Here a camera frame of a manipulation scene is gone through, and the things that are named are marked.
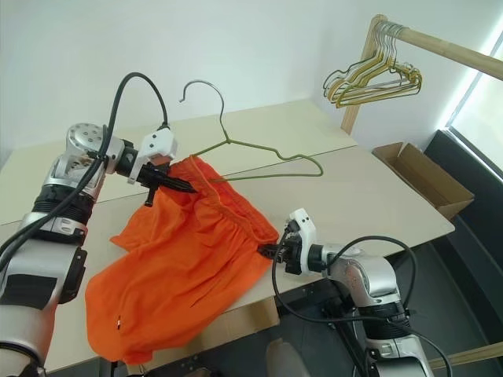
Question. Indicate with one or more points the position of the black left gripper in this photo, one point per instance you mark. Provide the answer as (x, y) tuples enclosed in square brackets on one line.
[(151, 176)]

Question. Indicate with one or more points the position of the dark rounded foot shape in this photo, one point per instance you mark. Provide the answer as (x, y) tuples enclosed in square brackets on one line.
[(287, 359)]

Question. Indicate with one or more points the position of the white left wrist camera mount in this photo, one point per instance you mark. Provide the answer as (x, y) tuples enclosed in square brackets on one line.
[(157, 143)]

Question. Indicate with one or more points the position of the cardboard sheet under table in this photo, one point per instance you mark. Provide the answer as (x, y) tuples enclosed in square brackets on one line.
[(251, 316)]

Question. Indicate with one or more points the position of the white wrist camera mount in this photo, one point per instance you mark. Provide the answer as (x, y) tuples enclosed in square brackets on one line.
[(157, 143), (304, 224)]

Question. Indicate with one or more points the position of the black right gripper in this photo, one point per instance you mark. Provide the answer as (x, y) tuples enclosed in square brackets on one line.
[(290, 251)]

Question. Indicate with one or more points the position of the orange shorts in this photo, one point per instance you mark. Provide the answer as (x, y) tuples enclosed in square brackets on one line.
[(177, 275)]

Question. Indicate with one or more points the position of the open cardboard box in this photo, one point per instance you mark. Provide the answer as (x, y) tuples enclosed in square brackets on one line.
[(428, 176)]

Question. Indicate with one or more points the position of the bright window with frame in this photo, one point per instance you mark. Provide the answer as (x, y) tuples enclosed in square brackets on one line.
[(483, 59)]

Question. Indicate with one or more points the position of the black table frame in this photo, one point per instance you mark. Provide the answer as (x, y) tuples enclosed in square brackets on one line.
[(310, 306)]

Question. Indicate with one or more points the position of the clothes hangers bunch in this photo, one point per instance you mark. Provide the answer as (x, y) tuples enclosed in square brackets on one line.
[(377, 100)]

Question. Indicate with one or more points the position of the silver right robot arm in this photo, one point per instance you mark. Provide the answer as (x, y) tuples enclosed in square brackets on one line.
[(365, 275)]

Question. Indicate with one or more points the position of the wooden clothes rack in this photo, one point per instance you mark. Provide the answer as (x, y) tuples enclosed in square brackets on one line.
[(432, 43)]

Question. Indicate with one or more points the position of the thin wooden bar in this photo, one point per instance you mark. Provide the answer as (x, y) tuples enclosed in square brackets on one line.
[(475, 353)]

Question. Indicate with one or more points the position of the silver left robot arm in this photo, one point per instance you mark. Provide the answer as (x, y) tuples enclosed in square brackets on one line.
[(39, 275)]

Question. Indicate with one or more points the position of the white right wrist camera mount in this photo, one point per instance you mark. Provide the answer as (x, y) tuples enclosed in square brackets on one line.
[(304, 224)]

